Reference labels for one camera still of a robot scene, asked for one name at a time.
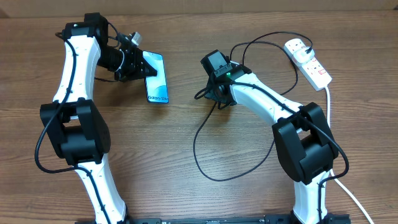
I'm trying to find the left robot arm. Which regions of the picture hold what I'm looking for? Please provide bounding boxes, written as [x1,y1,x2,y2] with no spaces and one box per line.
[34,12,165,223]

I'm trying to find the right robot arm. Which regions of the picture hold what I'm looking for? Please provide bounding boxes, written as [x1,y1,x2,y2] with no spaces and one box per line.
[195,50,340,223]

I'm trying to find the white charger plug adapter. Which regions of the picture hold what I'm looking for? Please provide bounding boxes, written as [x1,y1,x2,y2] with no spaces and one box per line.
[293,47,315,66]

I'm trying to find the black USB charging cable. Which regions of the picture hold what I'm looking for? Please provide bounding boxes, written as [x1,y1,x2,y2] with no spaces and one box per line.
[192,30,313,182]

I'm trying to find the Samsung Galaxy smartphone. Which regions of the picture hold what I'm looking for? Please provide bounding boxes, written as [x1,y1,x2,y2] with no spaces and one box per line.
[143,51,169,103]

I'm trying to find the brown cardboard backboard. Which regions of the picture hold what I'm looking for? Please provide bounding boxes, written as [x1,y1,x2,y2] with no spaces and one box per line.
[1,0,397,18]

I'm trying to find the white power strip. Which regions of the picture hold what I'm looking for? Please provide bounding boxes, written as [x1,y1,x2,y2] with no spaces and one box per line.
[284,39,332,91]

